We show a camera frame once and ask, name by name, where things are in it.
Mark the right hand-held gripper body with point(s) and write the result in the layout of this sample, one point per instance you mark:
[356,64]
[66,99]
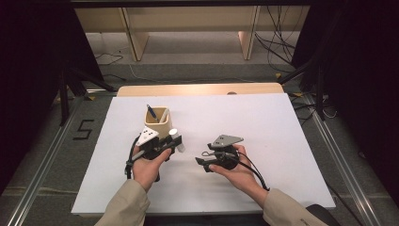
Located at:
[224,153]

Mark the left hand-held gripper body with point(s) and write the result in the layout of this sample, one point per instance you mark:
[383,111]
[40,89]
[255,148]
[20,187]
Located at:
[152,144]

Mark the beige pen holder cup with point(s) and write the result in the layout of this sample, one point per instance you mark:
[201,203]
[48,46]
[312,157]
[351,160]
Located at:
[158,127]

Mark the blue pen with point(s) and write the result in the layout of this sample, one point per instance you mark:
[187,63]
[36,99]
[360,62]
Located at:
[152,112]

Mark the person's left hand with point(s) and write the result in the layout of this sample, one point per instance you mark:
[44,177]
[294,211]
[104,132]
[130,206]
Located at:
[147,172]

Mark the person's right hand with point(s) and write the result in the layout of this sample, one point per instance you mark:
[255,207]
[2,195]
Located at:
[241,177]

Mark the white table sheet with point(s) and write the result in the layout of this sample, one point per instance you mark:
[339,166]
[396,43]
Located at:
[235,119]

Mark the wooden table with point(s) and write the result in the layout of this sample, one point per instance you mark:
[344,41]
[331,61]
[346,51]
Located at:
[188,89]

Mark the black metal stand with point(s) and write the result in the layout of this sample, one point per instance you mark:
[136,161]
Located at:
[318,88]
[80,81]

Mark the aluminium floor rail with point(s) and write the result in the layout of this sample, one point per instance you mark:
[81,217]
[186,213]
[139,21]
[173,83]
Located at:
[345,160]
[40,175]

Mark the light wooden desk frame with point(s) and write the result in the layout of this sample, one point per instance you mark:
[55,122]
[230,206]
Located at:
[188,19]

